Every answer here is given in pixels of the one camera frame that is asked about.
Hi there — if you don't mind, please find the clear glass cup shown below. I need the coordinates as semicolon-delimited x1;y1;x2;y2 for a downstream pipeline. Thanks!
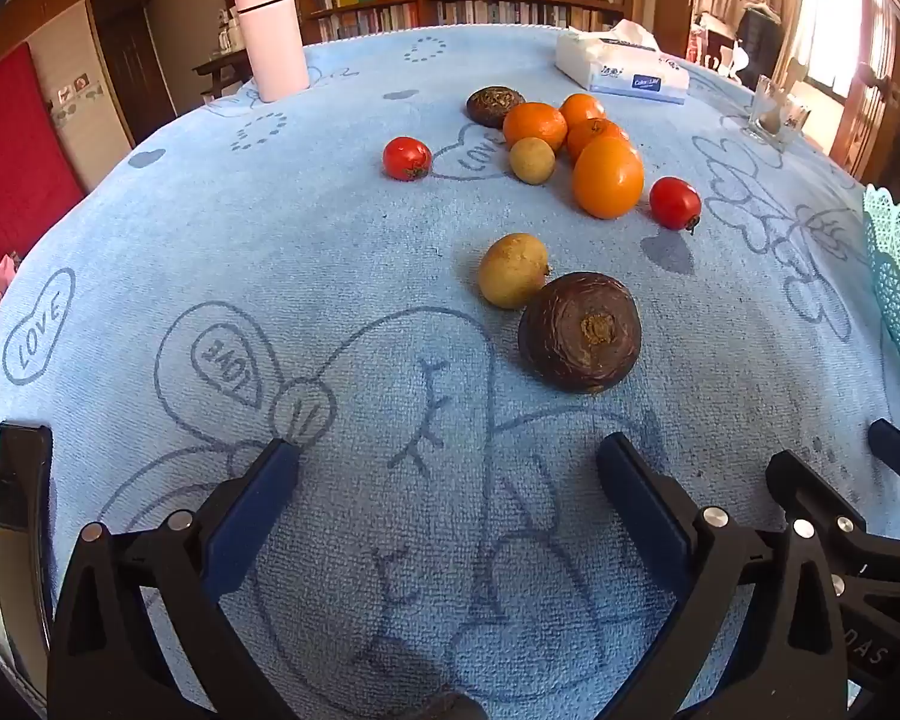
742;75;811;145

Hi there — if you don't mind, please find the brown wooden door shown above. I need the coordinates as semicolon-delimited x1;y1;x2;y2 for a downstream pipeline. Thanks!
832;0;900;188

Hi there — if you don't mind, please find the large tan longan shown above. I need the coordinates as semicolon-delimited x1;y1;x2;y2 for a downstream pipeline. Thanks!
478;234;552;310

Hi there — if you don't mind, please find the small orange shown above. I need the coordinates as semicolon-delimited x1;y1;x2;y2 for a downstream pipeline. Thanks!
502;102;569;152
559;93;607;128
566;118;631;162

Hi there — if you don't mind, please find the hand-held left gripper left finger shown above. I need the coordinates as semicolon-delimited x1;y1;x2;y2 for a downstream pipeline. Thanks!
47;436;305;720

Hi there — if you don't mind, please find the white tissue pack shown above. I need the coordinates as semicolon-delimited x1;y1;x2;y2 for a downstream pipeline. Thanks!
555;19;691;104

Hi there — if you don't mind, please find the small tan longan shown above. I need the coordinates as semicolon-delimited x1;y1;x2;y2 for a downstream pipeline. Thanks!
508;136;556;185

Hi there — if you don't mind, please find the small dark passion fruit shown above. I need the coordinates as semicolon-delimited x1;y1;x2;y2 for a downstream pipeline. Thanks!
466;85;527;128

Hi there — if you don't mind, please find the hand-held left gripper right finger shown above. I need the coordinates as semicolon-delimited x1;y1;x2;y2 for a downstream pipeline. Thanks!
596;431;852;720

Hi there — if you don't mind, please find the red wall panel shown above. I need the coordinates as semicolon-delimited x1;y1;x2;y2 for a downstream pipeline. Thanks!
0;41;87;263

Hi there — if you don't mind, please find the black glossy curved panel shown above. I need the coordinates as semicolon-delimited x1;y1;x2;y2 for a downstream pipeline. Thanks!
0;422;55;695

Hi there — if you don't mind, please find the large orange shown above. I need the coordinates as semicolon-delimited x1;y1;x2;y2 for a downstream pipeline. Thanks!
572;136;645;220

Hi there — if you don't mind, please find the small wooden side shelf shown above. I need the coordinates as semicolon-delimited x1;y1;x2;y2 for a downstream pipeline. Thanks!
193;0;254;100

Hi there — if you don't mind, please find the blue printed blanket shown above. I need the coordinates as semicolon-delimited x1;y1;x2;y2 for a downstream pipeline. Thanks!
0;22;900;720

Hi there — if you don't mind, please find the dark wooden door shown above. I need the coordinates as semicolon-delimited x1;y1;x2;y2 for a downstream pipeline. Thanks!
90;0;177;149

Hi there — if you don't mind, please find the pink thermos bottle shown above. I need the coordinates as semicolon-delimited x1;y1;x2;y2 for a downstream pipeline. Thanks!
232;0;310;103

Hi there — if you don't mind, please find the large dark passion fruit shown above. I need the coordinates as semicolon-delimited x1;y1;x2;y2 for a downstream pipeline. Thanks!
517;271;643;395

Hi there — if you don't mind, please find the red tomato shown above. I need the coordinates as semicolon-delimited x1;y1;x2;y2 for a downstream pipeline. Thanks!
649;177;702;233
382;136;433;182

